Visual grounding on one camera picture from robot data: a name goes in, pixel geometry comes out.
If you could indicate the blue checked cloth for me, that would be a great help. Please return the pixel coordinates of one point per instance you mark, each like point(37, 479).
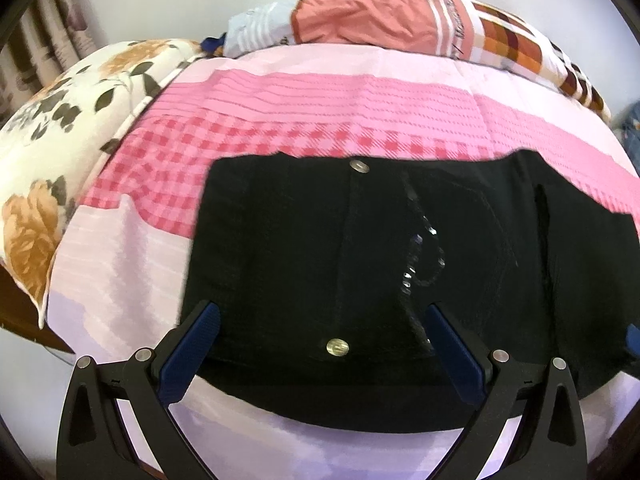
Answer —
point(631, 125)

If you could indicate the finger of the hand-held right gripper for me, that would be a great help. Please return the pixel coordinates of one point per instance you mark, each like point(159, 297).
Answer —
point(632, 342)

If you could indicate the navy blue cloth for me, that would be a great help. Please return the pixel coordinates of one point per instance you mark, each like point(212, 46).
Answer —
point(212, 45)

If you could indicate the floral cream pillow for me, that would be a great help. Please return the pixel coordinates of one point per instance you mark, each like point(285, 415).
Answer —
point(65, 135)

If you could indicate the wooden bed frame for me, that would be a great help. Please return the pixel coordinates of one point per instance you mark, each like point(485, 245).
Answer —
point(20, 310)

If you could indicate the pink checked bed sheet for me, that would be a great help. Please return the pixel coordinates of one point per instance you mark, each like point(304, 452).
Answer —
point(300, 95)

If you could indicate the striped brown curtain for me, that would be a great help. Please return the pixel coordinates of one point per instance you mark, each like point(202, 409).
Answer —
point(45, 35)

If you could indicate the black pants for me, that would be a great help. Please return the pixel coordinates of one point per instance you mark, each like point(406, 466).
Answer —
point(300, 235)

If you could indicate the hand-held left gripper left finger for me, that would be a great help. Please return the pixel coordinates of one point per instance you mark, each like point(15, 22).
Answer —
point(192, 345)

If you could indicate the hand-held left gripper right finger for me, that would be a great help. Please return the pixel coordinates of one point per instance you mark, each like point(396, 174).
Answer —
point(455, 355)

